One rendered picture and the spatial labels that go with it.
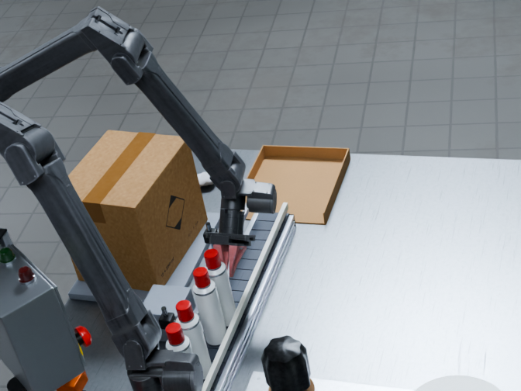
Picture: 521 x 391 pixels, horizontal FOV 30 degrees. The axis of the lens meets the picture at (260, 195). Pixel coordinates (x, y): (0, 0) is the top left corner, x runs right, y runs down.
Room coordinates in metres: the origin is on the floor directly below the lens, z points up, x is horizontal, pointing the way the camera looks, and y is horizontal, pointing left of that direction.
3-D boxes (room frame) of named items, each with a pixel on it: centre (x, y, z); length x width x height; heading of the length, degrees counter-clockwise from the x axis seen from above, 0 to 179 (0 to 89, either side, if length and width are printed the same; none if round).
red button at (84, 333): (1.22, 0.34, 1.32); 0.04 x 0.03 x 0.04; 32
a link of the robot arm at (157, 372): (1.23, 0.26, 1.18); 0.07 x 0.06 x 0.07; 74
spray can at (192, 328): (1.52, 0.20, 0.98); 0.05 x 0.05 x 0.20
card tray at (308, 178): (2.21, -0.09, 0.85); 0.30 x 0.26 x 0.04; 157
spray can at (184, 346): (1.46, 0.22, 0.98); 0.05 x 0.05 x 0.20
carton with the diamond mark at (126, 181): (2.04, 0.33, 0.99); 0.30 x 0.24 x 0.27; 152
